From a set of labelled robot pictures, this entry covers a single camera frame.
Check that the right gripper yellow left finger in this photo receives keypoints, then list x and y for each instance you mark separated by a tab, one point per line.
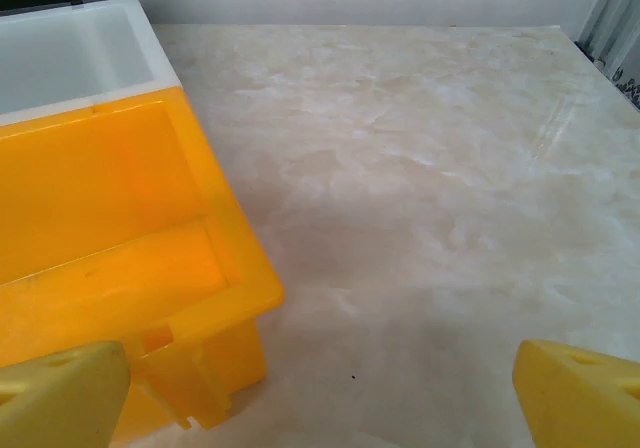
60	398

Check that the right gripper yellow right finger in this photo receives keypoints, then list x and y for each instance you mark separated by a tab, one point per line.
580	403

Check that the yellow plastic bin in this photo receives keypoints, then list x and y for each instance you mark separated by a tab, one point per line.
100	193

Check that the white plastic bin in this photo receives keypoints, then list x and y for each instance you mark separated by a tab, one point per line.
50	58

